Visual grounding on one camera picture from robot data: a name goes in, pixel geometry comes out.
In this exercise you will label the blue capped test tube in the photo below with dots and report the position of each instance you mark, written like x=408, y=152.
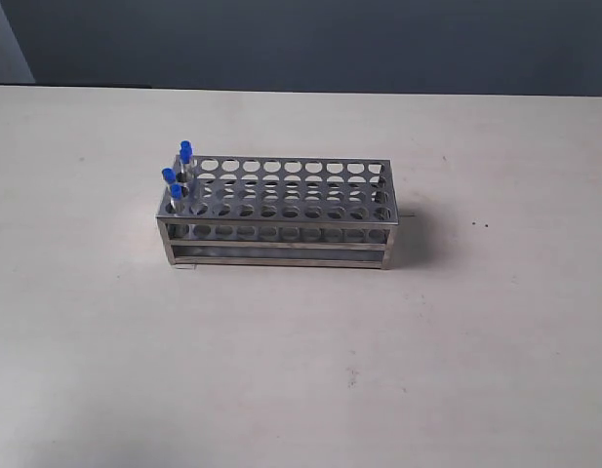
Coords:
x=169, y=176
x=176, y=199
x=185, y=145
x=187, y=173

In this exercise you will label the stainless steel test tube rack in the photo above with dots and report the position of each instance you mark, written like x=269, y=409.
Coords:
x=282, y=212

